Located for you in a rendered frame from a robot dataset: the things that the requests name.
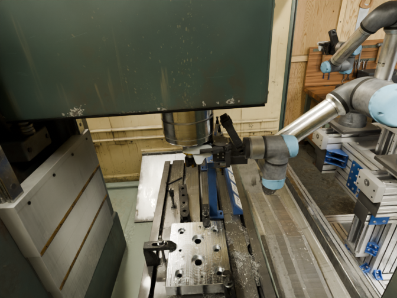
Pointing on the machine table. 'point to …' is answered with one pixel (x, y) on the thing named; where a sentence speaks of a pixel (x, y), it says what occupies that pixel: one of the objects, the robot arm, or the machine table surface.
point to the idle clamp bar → (184, 203)
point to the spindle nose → (188, 127)
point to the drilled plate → (185, 240)
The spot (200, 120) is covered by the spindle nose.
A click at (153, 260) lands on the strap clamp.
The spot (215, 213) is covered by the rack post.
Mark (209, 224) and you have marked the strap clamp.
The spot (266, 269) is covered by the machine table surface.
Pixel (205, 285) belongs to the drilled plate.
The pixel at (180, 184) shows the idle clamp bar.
